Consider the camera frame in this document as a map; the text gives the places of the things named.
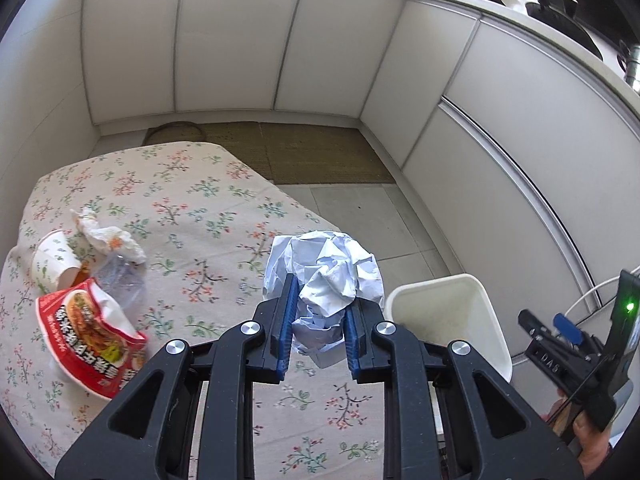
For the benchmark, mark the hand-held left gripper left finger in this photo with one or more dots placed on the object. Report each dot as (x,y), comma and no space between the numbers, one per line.
(286,330)

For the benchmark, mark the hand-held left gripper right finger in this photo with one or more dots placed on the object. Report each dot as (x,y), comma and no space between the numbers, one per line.
(354,345)

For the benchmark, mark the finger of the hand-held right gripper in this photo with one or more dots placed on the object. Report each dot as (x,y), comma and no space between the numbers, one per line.
(547,357)
(567,327)

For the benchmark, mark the white paper ball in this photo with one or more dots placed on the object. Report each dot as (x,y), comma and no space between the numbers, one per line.
(325,270)

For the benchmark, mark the white plastic bin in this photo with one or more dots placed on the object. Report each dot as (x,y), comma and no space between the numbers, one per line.
(440,305)

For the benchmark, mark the person's right hand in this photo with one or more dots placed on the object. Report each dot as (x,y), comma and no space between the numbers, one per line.
(592,445)

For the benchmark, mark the floral tablecloth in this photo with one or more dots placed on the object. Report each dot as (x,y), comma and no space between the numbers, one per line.
(200,200)

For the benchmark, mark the white drawer front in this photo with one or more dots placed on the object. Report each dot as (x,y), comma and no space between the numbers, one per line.
(540,110)
(475,200)

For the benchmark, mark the clear plastic bag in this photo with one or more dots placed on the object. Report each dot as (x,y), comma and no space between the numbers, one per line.
(120,282)

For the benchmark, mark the brown woven floor mat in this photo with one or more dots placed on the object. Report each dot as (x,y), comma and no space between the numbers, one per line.
(235,150)
(325,155)

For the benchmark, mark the crumpled white tissue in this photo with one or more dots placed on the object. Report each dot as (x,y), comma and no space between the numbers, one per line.
(107,237)

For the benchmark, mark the red noodle packet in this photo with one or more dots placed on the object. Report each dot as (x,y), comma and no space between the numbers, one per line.
(85,320)

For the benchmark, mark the round dark mat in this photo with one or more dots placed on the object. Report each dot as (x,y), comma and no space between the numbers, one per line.
(172,132)

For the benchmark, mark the floral paper cup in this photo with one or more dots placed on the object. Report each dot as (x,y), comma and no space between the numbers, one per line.
(50,260)

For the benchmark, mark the white cabinet door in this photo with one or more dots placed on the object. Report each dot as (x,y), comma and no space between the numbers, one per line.
(235,35)
(135,35)
(340,45)
(420,85)

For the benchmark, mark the black frying pan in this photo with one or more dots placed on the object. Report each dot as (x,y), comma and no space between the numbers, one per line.
(565,25)

